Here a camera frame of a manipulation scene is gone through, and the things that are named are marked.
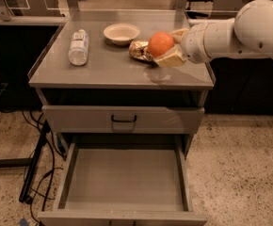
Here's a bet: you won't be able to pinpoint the white horizontal rail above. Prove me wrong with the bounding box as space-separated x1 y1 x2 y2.
0 14 238 30

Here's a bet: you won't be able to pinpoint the white paper bowl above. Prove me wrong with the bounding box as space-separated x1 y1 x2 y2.
104 24 140 46

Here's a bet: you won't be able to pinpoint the orange fruit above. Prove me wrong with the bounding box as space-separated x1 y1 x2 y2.
148 32 174 57

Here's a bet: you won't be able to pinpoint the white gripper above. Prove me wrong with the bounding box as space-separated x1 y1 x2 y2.
153 24 212 67

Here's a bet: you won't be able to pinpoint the black floor cables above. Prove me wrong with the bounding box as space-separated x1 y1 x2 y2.
20 109 67 224

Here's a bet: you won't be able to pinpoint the open grey middle drawer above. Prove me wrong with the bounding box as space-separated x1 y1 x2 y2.
39 144 207 226

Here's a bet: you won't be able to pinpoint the grey drawer cabinet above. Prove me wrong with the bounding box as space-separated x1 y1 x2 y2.
29 24 214 150

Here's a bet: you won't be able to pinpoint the clear plastic water bottle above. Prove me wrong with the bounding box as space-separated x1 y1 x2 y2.
68 29 89 66

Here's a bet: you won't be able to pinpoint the shiny gold chip bag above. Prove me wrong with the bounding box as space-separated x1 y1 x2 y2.
129 40 153 62

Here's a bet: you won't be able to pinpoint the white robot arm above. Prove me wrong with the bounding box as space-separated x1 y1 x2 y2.
154 0 273 67

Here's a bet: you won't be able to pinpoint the closed grey top drawer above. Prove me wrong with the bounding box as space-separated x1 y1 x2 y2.
42 105 204 134

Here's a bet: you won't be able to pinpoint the black drawer handle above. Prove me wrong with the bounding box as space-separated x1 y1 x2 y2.
111 115 137 123

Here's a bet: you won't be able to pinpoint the black metal stand leg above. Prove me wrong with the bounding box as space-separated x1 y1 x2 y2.
19 121 50 202

